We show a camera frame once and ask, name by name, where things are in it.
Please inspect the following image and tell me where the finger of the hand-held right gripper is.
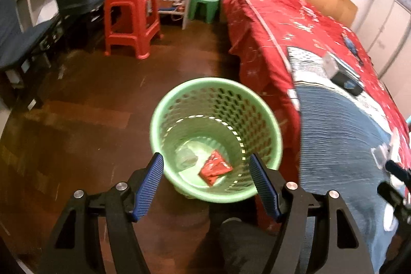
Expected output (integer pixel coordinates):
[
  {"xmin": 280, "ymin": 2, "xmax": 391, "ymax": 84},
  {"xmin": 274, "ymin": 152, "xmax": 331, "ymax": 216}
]
[
  {"xmin": 377, "ymin": 182, "xmax": 411, "ymax": 225},
  {"xmin": 385, "ymin": 160, "xmax": 411, "ymax": 188}
]

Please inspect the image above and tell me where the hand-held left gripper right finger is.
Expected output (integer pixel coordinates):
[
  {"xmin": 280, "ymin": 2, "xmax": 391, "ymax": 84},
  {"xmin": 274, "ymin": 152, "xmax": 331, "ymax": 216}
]
[{"xmin": 249, "ymin": 153, "xmax": 376, "ymax": 274}]

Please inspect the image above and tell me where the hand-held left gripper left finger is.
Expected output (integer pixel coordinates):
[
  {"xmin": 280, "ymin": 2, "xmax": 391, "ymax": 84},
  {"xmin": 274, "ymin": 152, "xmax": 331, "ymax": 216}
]
[{"xmin": 39, "ymin": 152, "xmax": 164, "ymax": 274}]

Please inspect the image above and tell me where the green plastic mesh basket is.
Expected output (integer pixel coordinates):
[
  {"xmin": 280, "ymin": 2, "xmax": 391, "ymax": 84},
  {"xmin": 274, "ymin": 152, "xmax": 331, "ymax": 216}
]
[{"xmin": 150, "ymin": 78, "xmax": 284, "ymax": 204}]

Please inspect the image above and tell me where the white round plate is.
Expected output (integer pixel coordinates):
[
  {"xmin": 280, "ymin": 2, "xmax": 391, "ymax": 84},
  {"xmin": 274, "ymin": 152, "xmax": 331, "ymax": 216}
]
[{"xmin": 371, "ymin": 144, "xmax": 394, "ymax": 170}]

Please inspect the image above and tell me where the clear crumpled plastic piece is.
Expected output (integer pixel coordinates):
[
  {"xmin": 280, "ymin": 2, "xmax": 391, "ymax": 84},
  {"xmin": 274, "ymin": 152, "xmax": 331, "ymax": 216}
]
[{"xmin": 175, "ymin": 147, "xmax": 198, "ymax": 170}]

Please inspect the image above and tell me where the red snack wrapper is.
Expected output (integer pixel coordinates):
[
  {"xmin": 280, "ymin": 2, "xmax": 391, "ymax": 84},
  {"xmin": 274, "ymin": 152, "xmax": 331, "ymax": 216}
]
[{"xmin": 198, "ymin": 150, "xmax": 233, "ymax": 187}]

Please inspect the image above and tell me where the black box with blue label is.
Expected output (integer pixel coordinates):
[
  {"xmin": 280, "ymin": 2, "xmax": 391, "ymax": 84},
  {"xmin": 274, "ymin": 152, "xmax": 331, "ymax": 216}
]
[{"xmin": 323, "ymin": 52, "xmax": 365, "ymax": 97}]

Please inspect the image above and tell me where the small blue cloth item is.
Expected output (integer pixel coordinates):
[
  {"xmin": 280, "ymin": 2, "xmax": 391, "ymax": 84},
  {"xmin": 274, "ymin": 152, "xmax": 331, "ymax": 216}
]
[{"xmin": 343, "ymin": 35, "xmax": 363, "ymax": 64}]

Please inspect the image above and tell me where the white wardrobe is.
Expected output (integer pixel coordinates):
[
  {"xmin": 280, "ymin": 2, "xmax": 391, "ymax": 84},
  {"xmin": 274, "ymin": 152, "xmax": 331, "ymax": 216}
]
[{"xmin": 355, "ymin": 0, "xmax": 411, "ymax": 85}]

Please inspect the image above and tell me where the red printed bed sheet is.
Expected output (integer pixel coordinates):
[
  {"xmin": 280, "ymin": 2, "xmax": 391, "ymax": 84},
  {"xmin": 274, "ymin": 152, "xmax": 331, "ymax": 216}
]
[{"xmin": 221, "ymin": 0, "xmax": 411, "ymax": 230}]

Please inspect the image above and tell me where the green plastic stool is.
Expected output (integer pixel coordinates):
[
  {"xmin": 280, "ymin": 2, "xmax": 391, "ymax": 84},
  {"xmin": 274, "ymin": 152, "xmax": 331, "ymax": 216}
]
[{"xmin": 188, "ymin": 0, "xmax": 220, "ymax": 23}]

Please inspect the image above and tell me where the dark cushioned chair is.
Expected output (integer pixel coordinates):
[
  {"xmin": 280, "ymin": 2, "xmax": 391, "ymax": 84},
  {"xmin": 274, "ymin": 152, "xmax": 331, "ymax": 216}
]
[{"xmin": 0, "ymin": 0, "xmax": 61, "ymax": 111}]

